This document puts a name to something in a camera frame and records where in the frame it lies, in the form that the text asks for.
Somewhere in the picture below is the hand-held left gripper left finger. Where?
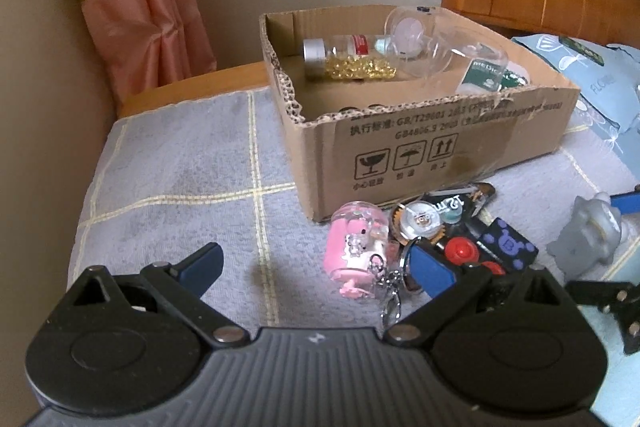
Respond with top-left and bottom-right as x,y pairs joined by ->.
47,243 -> 246,350

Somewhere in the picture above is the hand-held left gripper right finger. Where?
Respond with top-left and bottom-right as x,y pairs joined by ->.
382,241 -> 588,350

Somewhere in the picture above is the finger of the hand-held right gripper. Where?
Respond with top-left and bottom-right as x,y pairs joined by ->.
567,279 -> 640,355
612,187 -> 640,215

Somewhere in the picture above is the grey figure toy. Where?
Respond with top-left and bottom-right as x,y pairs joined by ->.
546,192 -> 623,280

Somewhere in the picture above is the cardboard box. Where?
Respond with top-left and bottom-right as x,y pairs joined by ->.
259,4 -> 582,224

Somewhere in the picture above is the green white swab box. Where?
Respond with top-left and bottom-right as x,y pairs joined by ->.
456,59 -> 531,95

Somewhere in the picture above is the clear plastic jar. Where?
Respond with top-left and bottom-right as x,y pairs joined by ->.
440,42 -> 510,92

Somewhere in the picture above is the clear round container red label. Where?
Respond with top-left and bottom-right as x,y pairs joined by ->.
384,6 -> 453,80

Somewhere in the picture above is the clear bottle with yellow capsules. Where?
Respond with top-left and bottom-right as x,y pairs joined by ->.
302,33 -> 401,82

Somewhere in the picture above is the black box with blue print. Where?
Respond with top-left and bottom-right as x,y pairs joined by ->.
472,217 -> 540,275

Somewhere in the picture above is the grey checked towel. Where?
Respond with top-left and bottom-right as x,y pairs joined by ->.
67,87 -> 640,328

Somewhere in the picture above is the blue floral pillow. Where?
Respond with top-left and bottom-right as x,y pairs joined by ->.
510,34 -> 640,172

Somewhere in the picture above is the green patterned hair clip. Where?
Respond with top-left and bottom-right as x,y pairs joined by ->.
559,36 -> 608,60

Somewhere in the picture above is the wooden bedside table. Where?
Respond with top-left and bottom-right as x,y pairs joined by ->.
117,61 -> 271,118

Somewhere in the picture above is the clear round keychain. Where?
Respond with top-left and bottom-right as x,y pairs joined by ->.
390,199 -> 446,243

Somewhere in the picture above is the pink charm keychain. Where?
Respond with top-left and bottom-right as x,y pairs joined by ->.
322,202 -> 408,330

